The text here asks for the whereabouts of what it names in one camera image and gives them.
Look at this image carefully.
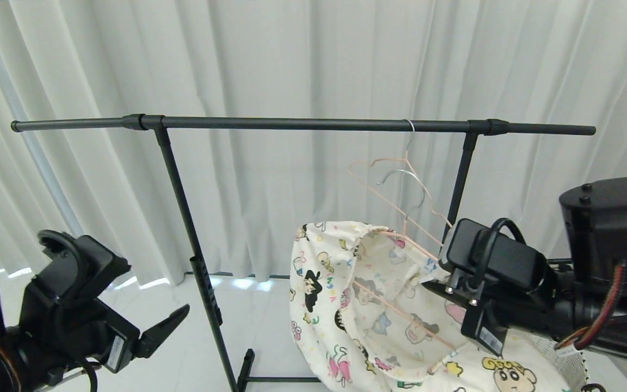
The white laundry basket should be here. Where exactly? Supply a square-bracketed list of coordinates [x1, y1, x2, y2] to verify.
[528, 331, 609, 392]

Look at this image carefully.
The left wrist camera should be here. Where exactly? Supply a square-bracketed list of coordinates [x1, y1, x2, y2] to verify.
[20, 234, 132, 327]

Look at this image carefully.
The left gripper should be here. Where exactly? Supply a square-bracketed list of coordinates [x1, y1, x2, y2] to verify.
[20, 304, 190, 376]

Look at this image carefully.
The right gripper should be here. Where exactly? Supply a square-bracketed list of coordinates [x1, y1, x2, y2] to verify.
[462, 302, 575, 357]

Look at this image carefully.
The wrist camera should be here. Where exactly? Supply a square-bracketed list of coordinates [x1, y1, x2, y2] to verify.
[20, 234, 132, 327]
[439, 218, 560, 319]

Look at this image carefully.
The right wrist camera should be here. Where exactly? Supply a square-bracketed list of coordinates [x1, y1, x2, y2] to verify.
[439, 218, 560, 319]

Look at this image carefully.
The pink clothes hanger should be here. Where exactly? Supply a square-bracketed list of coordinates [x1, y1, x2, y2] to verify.
[349, 120, 454, 256]
[352, 170, 458, 352]

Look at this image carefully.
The cream printed garment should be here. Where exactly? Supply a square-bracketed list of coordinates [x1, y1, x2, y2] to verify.
[290, 220, 573, 392]

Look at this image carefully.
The black clothes rack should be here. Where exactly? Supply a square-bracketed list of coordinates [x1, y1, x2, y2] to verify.
[11, 114, 596, 392]

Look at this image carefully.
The white curtain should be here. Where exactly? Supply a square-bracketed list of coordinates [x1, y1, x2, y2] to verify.
[0, 0, 627, 289]

